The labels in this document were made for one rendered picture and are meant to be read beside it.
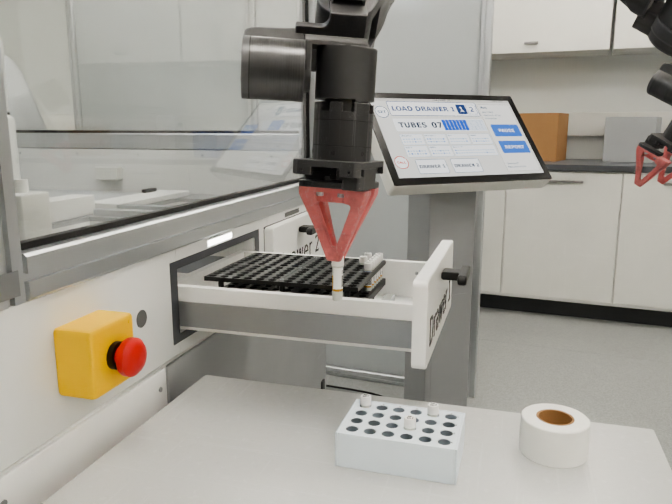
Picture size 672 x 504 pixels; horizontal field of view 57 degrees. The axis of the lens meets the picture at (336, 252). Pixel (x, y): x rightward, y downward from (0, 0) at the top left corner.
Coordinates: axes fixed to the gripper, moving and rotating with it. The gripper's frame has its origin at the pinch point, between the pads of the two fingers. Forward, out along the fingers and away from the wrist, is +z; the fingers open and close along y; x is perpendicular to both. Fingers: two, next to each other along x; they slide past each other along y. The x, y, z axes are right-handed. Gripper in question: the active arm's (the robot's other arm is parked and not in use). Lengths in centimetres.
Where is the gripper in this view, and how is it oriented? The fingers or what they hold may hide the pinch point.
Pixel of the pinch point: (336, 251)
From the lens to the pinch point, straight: 61.9
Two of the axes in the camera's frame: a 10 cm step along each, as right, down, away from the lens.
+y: -2.9, 1.6, -9.5
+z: -0.6, 9.8, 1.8
